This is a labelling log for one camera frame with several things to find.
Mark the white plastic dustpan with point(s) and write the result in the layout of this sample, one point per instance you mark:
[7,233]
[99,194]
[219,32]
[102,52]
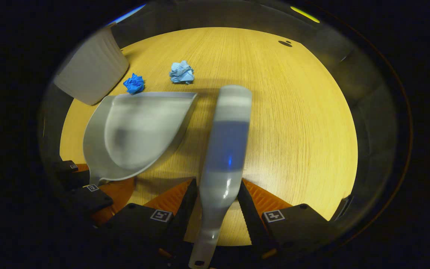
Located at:
[140,130]

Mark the small white broom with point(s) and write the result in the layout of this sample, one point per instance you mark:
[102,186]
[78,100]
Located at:
[226,149]

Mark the light blue paper ball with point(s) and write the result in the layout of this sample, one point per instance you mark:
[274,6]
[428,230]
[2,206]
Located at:
[181,72]

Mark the white garbage bin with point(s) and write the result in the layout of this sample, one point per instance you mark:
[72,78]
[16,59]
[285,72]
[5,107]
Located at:
[92,67]

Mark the wooden desktop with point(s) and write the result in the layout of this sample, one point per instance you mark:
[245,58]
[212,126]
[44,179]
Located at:
[293,130]

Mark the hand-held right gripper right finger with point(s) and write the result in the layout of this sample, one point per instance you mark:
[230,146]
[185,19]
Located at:
[297,224]

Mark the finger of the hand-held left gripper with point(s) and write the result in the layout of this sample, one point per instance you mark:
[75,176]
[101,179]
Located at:
[92,198]
[65,167]

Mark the dark blue paper ball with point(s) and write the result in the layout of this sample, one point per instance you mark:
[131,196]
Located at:
[134,83]

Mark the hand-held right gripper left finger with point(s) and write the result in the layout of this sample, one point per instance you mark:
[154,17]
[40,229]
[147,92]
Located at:
[140,224]

